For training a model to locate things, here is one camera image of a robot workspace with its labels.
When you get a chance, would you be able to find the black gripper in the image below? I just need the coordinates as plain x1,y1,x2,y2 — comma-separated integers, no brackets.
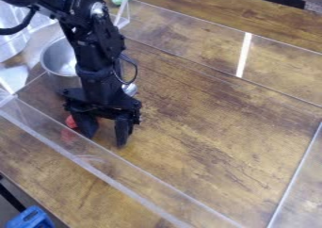
62,68,142,147

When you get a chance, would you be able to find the pink handled metal spoon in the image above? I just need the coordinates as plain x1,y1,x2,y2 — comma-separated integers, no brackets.
66,83,138,129

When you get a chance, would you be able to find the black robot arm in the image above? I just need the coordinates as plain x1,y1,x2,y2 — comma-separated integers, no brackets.
0,0,142,147

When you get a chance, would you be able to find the stainless steel pot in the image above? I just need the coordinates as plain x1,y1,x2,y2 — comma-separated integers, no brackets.
39,37,86,96

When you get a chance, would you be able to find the white checkered curtain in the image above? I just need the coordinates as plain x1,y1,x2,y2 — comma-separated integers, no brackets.
0,0,64,63

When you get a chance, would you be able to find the blue plastic crate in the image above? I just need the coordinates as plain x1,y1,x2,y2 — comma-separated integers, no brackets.
4,205,55,228

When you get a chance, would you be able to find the clear acrylic barrier wall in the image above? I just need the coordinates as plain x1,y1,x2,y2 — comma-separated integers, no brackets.
0,95,241,228

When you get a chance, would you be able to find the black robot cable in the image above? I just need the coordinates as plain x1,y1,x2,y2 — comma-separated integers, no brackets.
0,5,39,36

